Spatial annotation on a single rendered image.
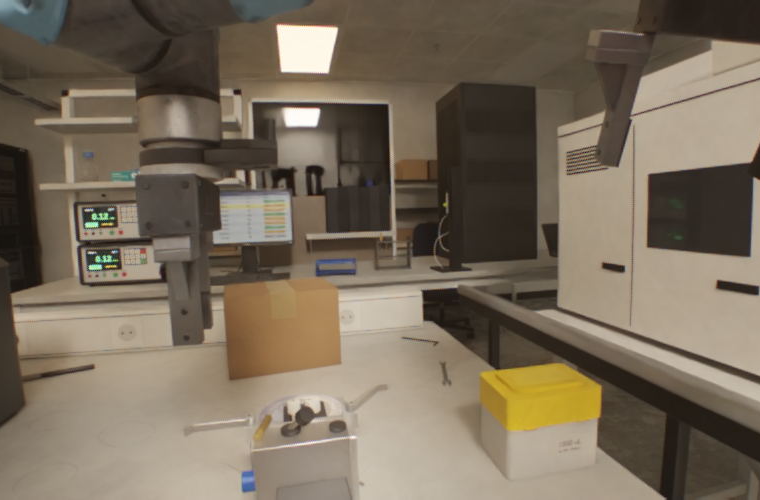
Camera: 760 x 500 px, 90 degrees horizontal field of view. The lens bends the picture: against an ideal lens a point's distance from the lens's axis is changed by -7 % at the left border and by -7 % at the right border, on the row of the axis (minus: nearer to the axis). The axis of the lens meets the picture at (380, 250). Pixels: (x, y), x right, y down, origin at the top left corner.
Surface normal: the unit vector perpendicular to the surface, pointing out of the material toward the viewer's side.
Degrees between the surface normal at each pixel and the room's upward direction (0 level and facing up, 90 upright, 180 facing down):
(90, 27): 150
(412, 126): 90
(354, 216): 90
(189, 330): 90
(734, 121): 90
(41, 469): 0
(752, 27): 113
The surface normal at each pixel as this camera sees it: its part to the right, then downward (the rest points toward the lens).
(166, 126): 0.13, 0.08
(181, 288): 0.22, 0.56
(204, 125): 0.85, 0.02
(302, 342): 0.34, 0.07
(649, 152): -0.98, 0.05
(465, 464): -0.03, -1.00
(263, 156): 0.59, 0.05
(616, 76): -0.18, 0.48
